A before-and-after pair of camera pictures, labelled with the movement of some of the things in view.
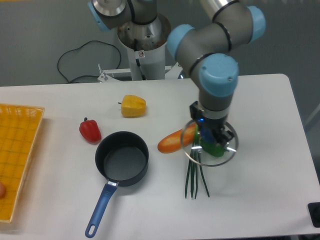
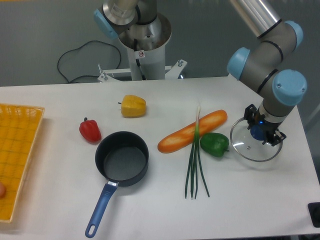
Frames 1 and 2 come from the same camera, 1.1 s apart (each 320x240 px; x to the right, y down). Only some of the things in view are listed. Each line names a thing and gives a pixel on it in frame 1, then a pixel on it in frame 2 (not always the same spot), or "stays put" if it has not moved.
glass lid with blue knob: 199,146 → 250,148
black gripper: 217,125 → 269,128
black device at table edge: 314,210 stays put
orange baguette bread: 178,139 stays put
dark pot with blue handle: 122,158 stays put
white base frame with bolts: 106,75 stays put
